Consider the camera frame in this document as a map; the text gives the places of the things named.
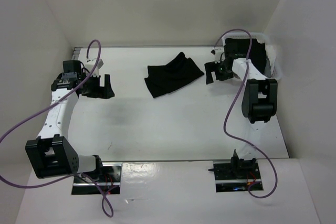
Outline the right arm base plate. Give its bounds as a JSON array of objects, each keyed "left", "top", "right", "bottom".
[{"left": 208, "top": 158, "right": 264, "bottom": 193}]

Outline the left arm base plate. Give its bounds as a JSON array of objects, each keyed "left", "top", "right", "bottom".
[{"left": 71, "top": 162, "right": 122, "bottom": 195}]

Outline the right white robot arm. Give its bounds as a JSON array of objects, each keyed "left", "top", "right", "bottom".
[{"left": 204, "top": 39, "right": 278, "bottom": 124}]

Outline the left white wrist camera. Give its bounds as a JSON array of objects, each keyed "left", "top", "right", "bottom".
[{"left": 84, "top": 59, "right": 103, "bottom": 77}]

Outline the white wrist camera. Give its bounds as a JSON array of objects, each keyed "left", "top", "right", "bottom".
[
  {"left": 211, "top": 47, "right": 225, "bottom": 63},
  {"left": 84, "top": 59, "right": 103, "bottom": 77}
]

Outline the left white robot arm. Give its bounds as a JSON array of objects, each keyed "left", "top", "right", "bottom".
[{"left": 25, "top": 59, "right": 114, "bottom": 182}]

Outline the white plastic basket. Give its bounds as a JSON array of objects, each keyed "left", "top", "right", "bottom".
[{"left": 222, "top": 31, "right": 282, "bottom": 80}]

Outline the black skirt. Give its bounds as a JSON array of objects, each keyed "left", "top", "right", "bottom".
[
  {"left": 144, "top": 52, "right": 204, "bottom": 98},
  {"left": 224, "top": 38, "right": 267, "bottom": 74}
]

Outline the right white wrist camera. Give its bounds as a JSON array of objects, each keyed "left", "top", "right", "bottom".
[{"left": 211, "top": 47, "right": 225, "bottom": 63}]

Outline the black skirt in basket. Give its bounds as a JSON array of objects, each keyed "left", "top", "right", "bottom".
[{"left": 224, "top": 38, "right": 267, "bottom": 74}]

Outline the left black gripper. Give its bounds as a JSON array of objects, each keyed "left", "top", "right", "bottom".
[{"left": 80, "top": 72, "right": 114, "bottom": 99}]

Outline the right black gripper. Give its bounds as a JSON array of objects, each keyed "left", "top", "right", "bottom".
[{"left": 205, "top": 59, "right": 234, "bottom": 84}]

